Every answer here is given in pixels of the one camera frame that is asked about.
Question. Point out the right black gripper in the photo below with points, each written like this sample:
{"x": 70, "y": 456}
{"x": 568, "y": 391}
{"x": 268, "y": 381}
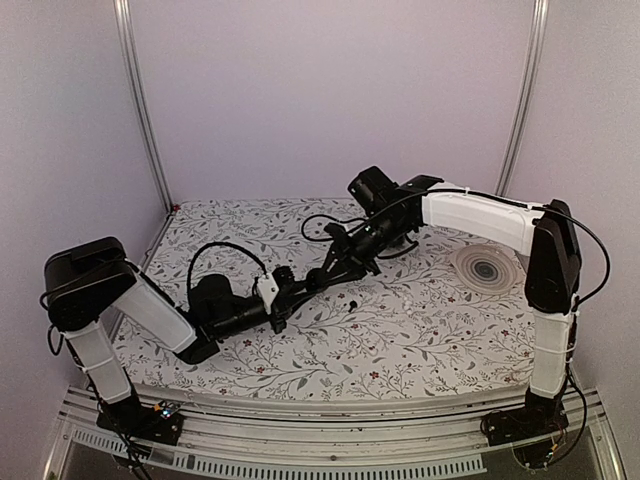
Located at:
{"x": 347, "y": 253}

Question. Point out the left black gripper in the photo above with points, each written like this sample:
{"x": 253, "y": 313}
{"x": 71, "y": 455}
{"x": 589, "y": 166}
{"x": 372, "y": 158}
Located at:
{"x": 280, "y": 303}

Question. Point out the black earbud charging case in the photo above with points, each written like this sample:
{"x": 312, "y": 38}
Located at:
{"x": 315, "y": 280}

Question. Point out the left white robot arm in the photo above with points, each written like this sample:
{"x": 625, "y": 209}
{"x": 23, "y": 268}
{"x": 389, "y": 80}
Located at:
{"x": 91, "y": 290}

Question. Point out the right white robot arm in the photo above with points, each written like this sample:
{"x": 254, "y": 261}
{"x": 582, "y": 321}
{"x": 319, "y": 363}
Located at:
{"x": 532, "y": 245}

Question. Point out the floral patterned table mat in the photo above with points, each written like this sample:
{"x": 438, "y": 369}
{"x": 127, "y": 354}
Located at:
{"x": 434, "y": 336}

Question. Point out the striped ceramic saucer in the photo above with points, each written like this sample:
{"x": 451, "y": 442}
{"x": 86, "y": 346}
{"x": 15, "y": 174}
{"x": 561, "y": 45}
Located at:
{"x": 484, "y": 269}

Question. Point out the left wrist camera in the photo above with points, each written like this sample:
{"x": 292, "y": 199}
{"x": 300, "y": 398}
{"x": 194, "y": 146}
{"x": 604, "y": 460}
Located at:
{"x": 270, "y": 285}

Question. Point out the front aluminium rail base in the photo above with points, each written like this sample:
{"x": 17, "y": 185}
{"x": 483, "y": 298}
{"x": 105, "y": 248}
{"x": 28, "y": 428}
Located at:
{"x": 229, "y": 437}

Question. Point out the right aluminium frame post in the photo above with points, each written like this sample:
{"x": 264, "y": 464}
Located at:
{"x": 526, "y": 93}

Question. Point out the aluminium frame post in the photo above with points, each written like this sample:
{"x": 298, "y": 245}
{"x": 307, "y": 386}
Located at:
{"x": 124, "y": 24}
{"x": 526, "y": 93}

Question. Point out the left aluminium frame post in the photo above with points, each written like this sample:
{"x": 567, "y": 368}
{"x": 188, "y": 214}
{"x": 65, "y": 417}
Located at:
{"x": 124, "y": 24}

